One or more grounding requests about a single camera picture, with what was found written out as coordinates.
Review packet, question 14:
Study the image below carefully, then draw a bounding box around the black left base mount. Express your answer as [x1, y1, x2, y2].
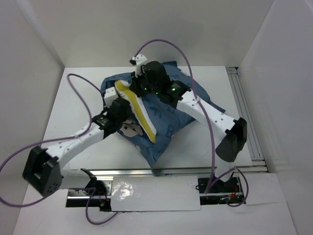
[66, 168, 112, 212]

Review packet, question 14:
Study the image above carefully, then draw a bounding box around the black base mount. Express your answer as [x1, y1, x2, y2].
[66, 168, 112, 212]
[195, 177, 245, 206]

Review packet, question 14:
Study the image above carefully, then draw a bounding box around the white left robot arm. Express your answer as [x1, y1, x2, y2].
[22, 98, 131, 197]

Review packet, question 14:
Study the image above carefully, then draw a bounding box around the white cover sheet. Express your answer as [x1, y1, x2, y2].
[111, 176, 201, 212]

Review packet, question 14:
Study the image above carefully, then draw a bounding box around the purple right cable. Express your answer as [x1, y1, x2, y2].
[134, 39, 250, 207]

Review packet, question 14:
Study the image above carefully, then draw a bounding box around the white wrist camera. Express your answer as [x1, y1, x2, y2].
[103, 87, 118, 107]
[130, 54, 148, 77]

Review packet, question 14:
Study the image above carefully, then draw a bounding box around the blue cartoon print pillowcase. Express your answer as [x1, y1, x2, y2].
[100, 61, 225, 167]

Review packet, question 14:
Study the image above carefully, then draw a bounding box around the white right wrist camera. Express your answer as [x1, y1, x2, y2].
[130, 54, 148, 77]

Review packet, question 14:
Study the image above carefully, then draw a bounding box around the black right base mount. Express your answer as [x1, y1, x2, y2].
[195, 177, 245, 206]

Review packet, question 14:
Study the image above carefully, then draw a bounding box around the purple cable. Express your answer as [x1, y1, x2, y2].
[0, 73, 123, 225]
[134, 39, 250, 207]

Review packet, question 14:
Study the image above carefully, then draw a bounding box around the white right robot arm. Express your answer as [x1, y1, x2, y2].
[129, 54, 247, 192]

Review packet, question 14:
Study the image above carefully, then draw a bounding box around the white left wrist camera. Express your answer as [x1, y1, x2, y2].
[103, 87, 118, 107]

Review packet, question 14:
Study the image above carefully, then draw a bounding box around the white pillow with yellow edge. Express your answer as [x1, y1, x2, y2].
[114, 80, 157, 143]

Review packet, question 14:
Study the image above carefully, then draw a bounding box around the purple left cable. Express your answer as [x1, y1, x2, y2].
[0, 73, 123, 225]

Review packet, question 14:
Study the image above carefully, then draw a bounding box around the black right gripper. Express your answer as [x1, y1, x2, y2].
[130, 69, 159, 98]

